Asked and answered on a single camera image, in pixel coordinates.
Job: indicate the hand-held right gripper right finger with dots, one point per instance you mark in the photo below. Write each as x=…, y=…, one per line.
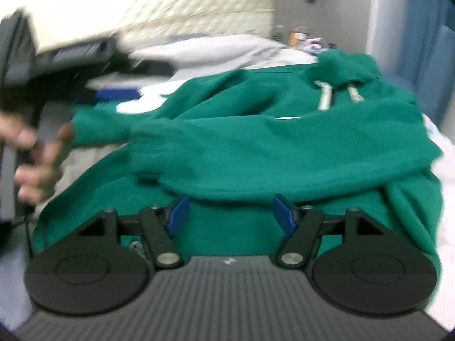
x=284, y=216

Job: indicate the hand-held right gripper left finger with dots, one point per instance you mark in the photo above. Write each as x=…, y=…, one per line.
x=179, y=215

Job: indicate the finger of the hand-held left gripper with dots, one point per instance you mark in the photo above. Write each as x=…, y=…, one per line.
x=153, y=68
x=117, y=94

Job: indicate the green hoodie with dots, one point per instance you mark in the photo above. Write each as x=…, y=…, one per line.
x=284, y=142

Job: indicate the person's left hand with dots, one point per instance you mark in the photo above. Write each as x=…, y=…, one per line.
x=39, y=170

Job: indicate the cream quilted headboard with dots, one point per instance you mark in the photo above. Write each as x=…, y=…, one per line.
x=142, y=0

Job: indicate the white textured blanket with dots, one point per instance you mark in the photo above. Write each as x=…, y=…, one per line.
x=220, y=51

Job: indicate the group of toiletry bottles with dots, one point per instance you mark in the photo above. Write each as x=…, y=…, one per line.
x=298, y=37

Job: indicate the light blue sheet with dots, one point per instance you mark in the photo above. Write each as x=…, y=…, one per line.
x=440, y=131

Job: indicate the blue curtain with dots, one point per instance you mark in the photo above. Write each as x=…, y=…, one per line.
x=426, y=7

